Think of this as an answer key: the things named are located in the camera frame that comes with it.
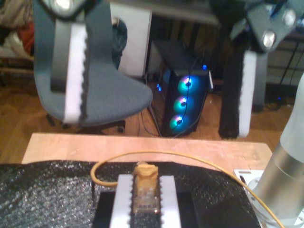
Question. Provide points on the grey office chair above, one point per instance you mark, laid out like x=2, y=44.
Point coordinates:
x=107, y=95

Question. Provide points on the black computer tower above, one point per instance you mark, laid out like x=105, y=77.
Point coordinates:
x=187, y=104

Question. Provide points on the white desk panel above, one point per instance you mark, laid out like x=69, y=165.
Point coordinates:
x=135, y=47

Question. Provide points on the pile of clothes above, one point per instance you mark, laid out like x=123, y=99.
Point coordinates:
x=14, y=35

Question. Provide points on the black bubble wrap mat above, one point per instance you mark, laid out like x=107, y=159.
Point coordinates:
x=47, y=202

